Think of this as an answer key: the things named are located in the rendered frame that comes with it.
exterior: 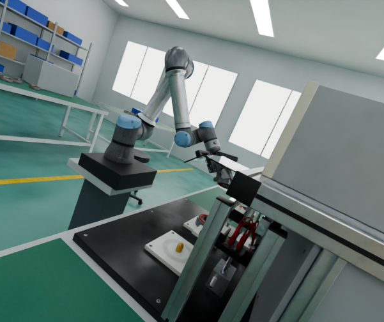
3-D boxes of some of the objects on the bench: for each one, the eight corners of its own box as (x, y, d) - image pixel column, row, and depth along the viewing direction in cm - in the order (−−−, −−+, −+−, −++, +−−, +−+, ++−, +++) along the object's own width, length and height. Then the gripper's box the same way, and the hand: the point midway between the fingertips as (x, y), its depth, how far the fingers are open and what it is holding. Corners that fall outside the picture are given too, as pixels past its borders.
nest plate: (144, 248, 62) (145, 244, 62) (170, 232, 76) (172, 229, 75) (185, 282, 56) (186, 278, 56) (206, 258, 70) (207, 255, 70)
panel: (229, 385, 37) (314, 241, 32) (269, 248, 97) (301, 190, 91) (236, 390, 37) (322, 246, 31) (271, 249, 96) (303, 191, 91)
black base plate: (71, 239, 57) (74, 232, 57) (183, 200, 115) (185, 197, 114) (227, 389, 39) (232, 380, 38) (267, 253, 96) (269, 248, 96)
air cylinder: (204, 285, 58) (213, 268, 57) (214, 272, 65) (222, 257, 64) (221, 298, 56) (229, 281, 55) (229, 283, 63) (236, 268, 62)
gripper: (199, 155, 120) (211, 190, 118) (210, 147, 103) (223, 188, 100) (213, 151, 122) (224, 185, 120) (226, 143, 105) (239, 183, 103)
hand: (229, 184), depth 111 cm, fingers closed on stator, 13 cm apart
